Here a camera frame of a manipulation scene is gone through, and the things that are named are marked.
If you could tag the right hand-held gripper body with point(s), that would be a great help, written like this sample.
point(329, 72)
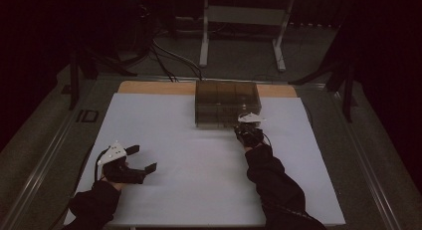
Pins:
point(251, 117)

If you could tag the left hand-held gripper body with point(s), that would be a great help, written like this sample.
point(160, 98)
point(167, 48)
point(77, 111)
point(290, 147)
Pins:
point(114, 153)

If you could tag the smoky transparent drawer cabinet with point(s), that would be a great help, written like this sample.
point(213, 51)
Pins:
point(225, 90)

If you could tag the person's right hand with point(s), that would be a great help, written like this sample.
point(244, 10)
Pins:
point(251, 140)

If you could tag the person's left hand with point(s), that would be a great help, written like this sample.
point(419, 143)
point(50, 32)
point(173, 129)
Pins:
point(114, 185)

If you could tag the white table mat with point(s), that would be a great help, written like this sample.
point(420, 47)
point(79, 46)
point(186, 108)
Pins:
point(199, 157)

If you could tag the wooden table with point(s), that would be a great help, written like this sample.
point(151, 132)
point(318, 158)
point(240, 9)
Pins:
point(156, 87)

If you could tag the black tripod stand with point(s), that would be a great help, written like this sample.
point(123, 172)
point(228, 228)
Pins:
point(347, 90)
point(74, 80)

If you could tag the white metal stand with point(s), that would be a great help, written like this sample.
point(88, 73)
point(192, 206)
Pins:
point(245, 15)

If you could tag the dark equipment with red light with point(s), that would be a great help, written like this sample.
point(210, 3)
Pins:
point(144, 11)

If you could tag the aluminium floor rail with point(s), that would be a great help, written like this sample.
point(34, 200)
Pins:
point(40, 172)
point(368, 163)
point(149, 78)

